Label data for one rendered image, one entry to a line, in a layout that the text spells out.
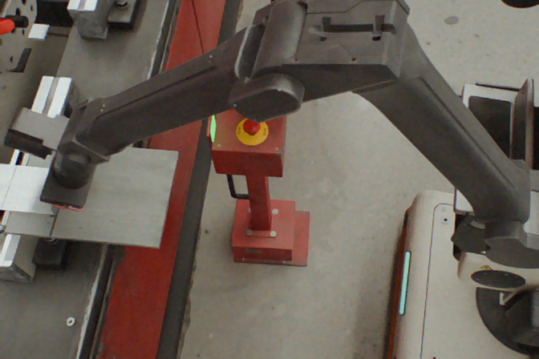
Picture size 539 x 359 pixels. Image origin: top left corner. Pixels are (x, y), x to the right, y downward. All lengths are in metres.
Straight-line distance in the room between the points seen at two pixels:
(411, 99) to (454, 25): 2.09
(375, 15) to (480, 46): 2.08
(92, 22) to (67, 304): 0.61
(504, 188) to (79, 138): 0.51
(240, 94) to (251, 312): 1.50
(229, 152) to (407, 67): 0.85
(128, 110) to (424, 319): 1.21
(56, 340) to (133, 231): 0.25
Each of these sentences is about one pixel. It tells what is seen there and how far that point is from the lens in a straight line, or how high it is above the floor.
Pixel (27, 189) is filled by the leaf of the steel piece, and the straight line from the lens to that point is 1.11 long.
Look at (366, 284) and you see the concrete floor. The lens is 2.02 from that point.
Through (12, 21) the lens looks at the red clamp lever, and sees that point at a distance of 0.95.
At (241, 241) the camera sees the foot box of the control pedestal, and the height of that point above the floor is 0.12.
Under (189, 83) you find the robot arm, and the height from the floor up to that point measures 1.44.
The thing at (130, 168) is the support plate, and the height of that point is 1.00.
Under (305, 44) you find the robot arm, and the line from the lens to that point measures 0.51.
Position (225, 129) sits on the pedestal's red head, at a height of 0.78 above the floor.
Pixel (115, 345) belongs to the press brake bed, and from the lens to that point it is 1.31.
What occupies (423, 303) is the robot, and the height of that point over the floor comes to 0.28.
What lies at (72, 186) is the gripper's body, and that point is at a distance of 0.96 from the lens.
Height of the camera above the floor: 1.92
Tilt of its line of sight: 62 degrees down
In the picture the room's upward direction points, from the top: 4 degrees counter-clockwise
